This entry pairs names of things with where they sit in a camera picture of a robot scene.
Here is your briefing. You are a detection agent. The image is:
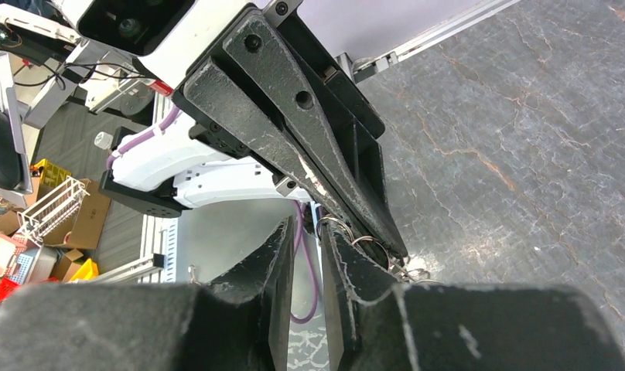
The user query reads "white slotted cable duct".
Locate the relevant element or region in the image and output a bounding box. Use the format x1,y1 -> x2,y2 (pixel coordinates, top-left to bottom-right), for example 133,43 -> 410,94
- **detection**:
138,216 -> 179,283

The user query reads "cardboard box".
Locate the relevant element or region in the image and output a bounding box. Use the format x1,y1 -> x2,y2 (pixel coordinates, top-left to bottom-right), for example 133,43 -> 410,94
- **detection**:
0,179 -> 111,250

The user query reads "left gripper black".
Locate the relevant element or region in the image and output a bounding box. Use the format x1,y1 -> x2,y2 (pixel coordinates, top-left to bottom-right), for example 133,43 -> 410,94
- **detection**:
171,1 -> 408,258

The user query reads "metal disc with key rings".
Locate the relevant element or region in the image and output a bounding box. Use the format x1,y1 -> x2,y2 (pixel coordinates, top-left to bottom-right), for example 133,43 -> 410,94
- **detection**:
315,215 -> 442,286

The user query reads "aluminium frame rail front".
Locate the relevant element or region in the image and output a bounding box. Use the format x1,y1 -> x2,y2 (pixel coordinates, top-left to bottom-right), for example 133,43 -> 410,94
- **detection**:
336,0 -> 517,83

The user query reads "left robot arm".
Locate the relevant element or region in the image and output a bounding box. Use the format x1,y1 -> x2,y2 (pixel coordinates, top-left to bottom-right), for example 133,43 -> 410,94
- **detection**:
78,1 -> 408,264

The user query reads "pink perforated tray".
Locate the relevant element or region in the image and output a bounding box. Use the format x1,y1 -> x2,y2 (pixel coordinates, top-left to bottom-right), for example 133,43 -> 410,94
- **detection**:
0,233 -> 27,277

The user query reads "yellow plastic bin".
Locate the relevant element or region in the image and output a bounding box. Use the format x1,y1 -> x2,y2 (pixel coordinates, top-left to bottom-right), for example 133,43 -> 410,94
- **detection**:
29,158 -> 72,187

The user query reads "white wire basket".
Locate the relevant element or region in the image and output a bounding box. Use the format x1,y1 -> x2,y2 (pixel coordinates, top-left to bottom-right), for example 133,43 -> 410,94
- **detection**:
17,176 -> 89,244

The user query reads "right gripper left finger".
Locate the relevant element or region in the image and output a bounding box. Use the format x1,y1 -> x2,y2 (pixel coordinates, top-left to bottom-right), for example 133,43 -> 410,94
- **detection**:
0,217 -> 295,370

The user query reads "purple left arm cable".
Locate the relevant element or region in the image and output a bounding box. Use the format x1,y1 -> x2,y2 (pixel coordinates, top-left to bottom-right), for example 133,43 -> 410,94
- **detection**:
106,104 -> 321,325

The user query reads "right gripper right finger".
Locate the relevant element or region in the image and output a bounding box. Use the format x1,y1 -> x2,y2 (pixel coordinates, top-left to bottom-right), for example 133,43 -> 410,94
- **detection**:
319,226 -> 625,370

